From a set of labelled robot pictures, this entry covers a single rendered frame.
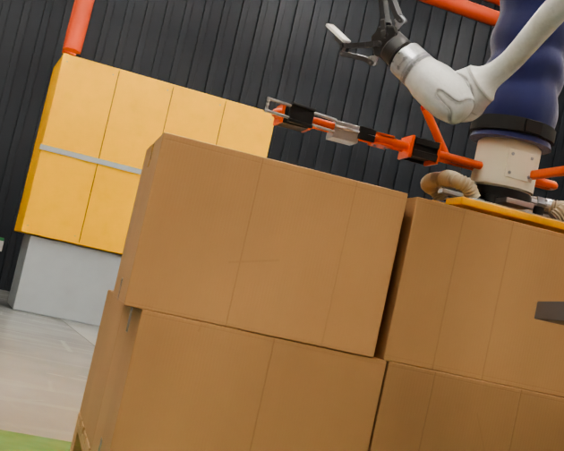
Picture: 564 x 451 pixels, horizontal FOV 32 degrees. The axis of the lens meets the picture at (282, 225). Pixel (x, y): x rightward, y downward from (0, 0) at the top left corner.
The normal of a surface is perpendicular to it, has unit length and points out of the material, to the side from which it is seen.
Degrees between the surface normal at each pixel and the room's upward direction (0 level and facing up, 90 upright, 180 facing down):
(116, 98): 90
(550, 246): 90
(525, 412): 90
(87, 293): 90
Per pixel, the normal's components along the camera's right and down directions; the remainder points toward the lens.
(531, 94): 0.07, -0.20
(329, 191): 0.23, -0.02
